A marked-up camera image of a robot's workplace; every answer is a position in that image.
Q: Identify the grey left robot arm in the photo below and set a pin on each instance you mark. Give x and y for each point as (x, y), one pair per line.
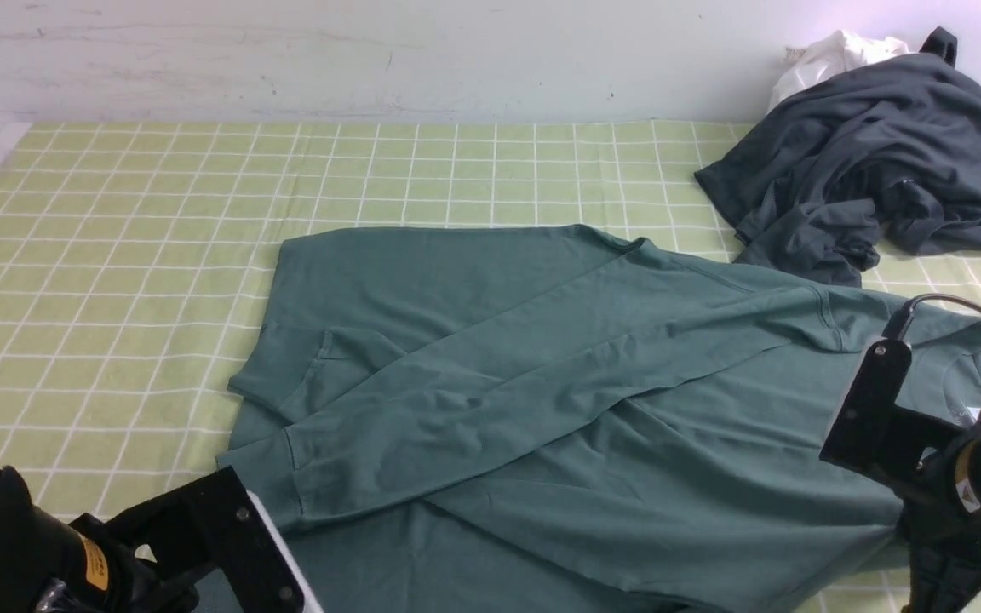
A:
(34, 552)

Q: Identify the green long sleeve shirt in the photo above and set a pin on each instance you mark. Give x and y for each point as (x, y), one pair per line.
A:
(553, 419)

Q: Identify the green checkered tablecloth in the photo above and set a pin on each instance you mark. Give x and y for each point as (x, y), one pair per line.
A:
(135, 259)

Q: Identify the white crumpled cloth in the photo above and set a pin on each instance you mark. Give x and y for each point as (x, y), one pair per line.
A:
(841, 51)

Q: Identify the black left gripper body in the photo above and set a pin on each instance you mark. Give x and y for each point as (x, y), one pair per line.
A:
(152, 556)

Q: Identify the dark grey crumpled garment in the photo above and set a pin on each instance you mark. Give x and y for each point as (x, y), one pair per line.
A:
(887, 151)

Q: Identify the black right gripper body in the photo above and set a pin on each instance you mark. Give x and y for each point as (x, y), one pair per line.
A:
(873, 436)

